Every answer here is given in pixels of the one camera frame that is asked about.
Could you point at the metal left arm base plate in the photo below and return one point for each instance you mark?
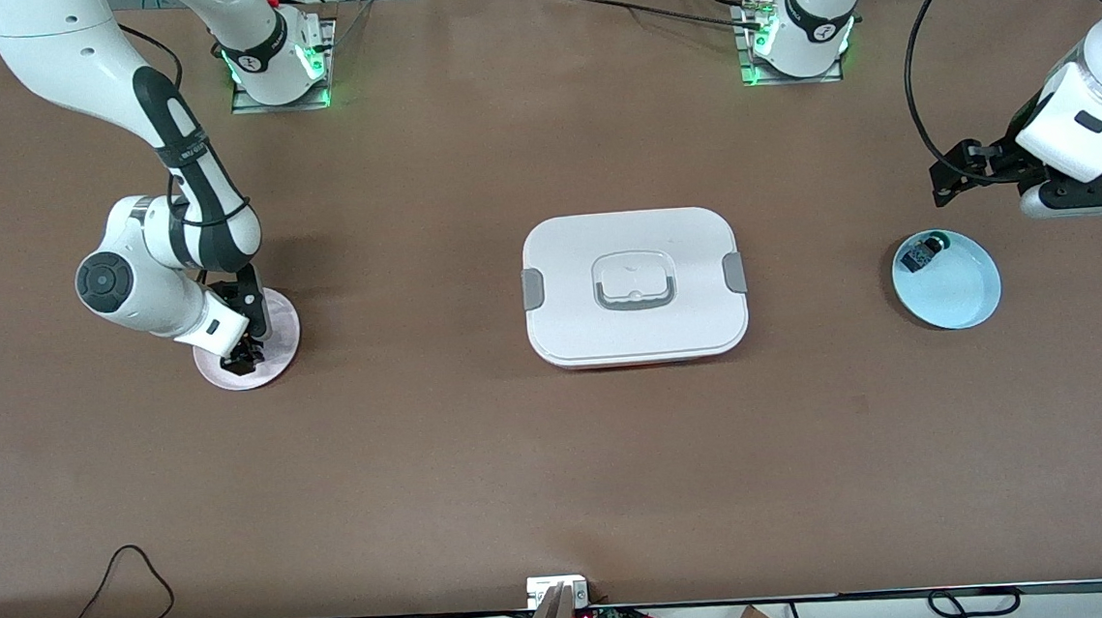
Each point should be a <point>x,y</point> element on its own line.
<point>745,53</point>

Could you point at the pale pink round plate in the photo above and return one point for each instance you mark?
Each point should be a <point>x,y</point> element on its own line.
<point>283,328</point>

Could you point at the light blue round plate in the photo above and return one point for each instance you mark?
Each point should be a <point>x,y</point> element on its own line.
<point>957,295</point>

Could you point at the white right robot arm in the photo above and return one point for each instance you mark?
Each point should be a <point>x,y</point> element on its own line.
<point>58,53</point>

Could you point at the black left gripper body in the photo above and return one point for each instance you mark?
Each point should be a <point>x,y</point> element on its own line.
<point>998,159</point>

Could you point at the black blue small battery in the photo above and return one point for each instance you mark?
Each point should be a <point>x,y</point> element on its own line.
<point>918,255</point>

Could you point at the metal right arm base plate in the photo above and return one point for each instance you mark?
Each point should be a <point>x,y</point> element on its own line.
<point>333,72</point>

